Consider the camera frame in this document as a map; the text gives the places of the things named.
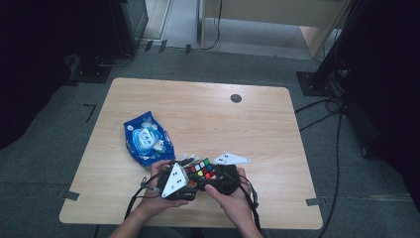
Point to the light wooden cabinet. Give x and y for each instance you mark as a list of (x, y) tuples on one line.
[(264, 11)]

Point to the blue wet wipes pack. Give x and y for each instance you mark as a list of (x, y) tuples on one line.
[(147, 140)]

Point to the person's left hand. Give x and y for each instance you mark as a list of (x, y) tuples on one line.
[(152, 201)]

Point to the pale floor tape strip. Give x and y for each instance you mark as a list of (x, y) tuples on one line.
[(386, 197)]

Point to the multicoloured puzzle cube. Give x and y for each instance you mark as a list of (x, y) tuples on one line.
[(199, 170)]

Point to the person's right hand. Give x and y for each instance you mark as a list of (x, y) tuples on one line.
[(234, 205)]

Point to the dark glass-fronted cabinet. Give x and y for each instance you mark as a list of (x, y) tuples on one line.
[(130, 23)]

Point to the black metal stand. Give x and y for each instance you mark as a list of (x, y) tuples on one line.
[(317, 84)]

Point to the grey tape piece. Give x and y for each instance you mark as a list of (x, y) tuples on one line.
[(313, 201), (71, 195)]

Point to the dark curtain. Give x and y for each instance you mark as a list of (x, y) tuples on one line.
[(33, 66), (389, 99)]

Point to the person's legs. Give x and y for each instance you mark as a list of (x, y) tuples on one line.
[(185, 233)]

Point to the black floor tape corner mark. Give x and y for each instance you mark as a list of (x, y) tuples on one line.
[(90, 110)]

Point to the black round table grommet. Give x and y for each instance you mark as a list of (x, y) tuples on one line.
[(236, 98)]

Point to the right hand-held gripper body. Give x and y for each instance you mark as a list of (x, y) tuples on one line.
[(228, 178)]

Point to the black flat stand base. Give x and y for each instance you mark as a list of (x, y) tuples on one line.
[(90, 74)]

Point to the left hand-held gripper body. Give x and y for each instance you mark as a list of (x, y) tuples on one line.
[(175, 185)]

